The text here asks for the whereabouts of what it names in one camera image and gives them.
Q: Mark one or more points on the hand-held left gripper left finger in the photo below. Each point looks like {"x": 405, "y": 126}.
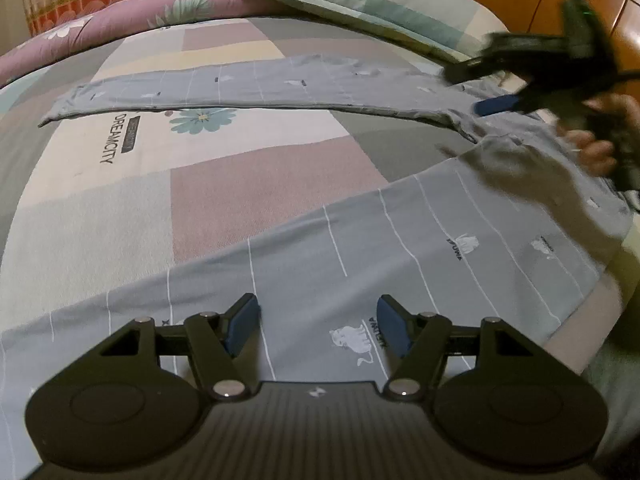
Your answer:
{"x": 240, "y": 325}

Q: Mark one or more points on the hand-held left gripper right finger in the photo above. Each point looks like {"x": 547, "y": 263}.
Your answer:
{"x": 392, "y": 325}

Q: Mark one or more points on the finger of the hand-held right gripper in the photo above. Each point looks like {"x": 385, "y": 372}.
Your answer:
{"x": 495, "y": 106}
{"x": 480, "y": 65}

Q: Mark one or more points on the grey printed pants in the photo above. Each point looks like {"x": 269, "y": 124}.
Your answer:
{"x": 400, "y": 240}

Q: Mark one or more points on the person's right hand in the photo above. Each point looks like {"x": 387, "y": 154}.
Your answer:
{"x": 595, "y": 155}

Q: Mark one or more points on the pastel checked pillow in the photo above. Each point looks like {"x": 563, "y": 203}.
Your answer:
{"x": 375, "y": 0}

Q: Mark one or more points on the person's leg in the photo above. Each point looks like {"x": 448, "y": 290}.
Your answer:
{"x": 615, "y": 320}

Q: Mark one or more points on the purple floral quilt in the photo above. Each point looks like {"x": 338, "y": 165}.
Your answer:
{"x": 150, "y": 20}

